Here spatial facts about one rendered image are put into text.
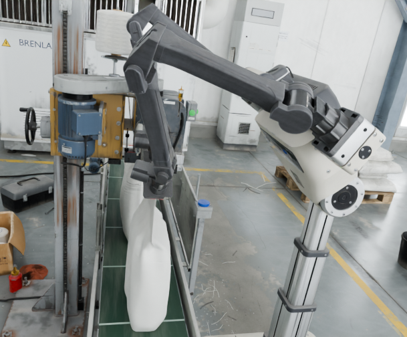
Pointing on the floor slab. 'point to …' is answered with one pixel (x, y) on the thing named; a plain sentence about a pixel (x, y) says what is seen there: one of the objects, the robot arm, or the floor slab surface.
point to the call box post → (196, 256)
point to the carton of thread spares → (18, 241)
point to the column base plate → (43, 312)
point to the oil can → (15, 280)
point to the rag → (33, 271)
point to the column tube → (76, 51)
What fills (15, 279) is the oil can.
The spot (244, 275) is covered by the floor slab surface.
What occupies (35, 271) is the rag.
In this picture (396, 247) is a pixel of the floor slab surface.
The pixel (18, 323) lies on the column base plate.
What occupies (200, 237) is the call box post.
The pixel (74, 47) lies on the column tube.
